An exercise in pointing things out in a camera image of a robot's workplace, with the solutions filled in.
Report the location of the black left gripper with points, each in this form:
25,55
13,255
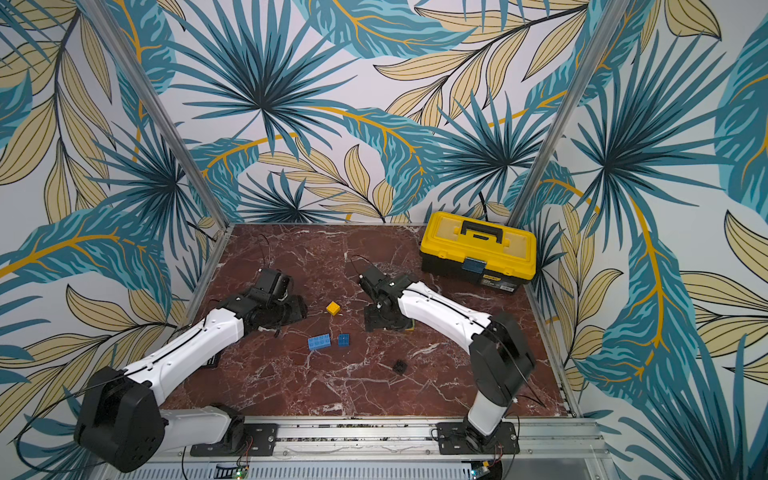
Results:
299,312

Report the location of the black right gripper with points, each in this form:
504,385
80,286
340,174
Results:
372,282

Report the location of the yellow small lego brick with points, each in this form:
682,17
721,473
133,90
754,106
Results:
333,308

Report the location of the black small lego brick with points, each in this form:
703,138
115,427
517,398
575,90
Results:
400,367

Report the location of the light blue long lego brick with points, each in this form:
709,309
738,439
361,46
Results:
319,342

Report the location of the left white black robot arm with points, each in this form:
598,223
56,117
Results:
122,421

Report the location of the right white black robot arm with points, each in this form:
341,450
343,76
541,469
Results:
500,356

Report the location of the yellow black toolbox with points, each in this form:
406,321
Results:
478,252

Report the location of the aluminium left table rail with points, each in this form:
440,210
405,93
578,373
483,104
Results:
209,269

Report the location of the aluminium table rail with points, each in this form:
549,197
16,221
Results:
209,269
566,393

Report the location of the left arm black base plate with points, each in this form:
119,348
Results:
249,439

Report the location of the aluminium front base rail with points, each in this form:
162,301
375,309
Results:
399,448

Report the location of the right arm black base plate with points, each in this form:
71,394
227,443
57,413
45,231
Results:
461,438

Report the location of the aluminium right table rail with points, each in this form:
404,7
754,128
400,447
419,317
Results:
566,393

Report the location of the aluminium left corner post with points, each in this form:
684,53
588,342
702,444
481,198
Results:
108,28

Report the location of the aluminium corner post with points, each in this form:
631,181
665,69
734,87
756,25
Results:
582,75
108,28

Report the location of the aluminium right corner post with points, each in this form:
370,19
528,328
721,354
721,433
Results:
582,75

